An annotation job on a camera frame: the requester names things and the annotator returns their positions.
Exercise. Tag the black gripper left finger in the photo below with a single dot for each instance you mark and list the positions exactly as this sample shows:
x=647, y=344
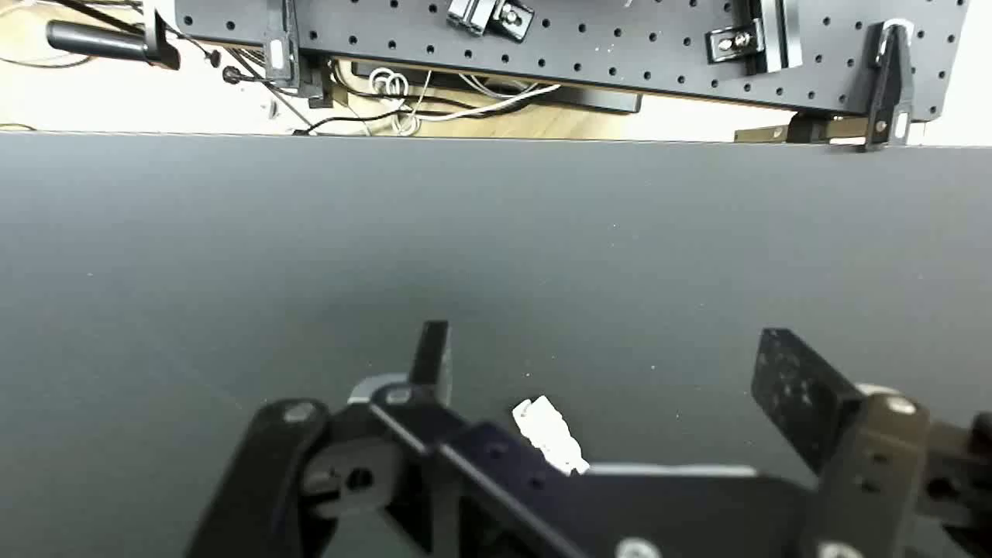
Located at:
x=280, y=475

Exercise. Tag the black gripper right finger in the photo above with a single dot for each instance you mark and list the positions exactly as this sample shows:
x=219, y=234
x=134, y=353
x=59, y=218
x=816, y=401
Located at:
x=807, y=399

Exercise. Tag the small white object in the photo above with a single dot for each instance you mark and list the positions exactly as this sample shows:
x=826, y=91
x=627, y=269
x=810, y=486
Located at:
x=546, y=432

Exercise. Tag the black clamp with silver top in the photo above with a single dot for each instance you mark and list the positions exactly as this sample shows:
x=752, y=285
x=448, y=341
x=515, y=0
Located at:
x=887, y=88

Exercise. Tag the metal perforated rack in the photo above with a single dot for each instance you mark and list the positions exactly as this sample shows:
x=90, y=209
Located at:
x=609, y=48

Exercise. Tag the black and silver bracket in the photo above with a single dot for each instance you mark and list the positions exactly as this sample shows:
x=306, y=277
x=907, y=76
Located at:
x=770, y=36

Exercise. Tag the black post clamp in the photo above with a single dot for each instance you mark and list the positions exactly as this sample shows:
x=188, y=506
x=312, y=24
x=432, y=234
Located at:
x=284, y=58

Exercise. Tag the small black angled bracket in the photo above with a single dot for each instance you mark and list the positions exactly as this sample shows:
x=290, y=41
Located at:
x=493, y=18

